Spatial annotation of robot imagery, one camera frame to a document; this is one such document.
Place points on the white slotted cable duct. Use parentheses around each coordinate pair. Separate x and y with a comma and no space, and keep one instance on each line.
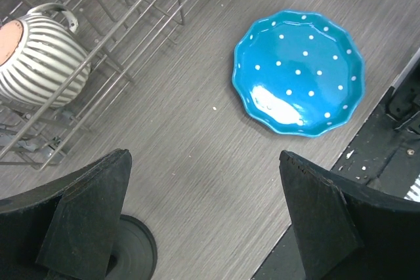
(413,193)

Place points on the grey wire dish rack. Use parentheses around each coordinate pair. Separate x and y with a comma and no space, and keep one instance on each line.
(121,37)

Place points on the striped ceramic mug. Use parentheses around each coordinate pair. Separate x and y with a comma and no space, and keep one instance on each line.
(38,53)

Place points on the blue polka dot plate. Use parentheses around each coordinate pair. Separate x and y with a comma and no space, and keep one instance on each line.
(298,73)

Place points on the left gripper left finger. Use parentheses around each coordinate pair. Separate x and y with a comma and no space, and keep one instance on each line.
(65,229)

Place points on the black phone stand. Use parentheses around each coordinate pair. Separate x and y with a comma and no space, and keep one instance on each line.
(134,253)

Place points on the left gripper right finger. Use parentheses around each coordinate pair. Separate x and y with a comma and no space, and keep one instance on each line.
(346,230)

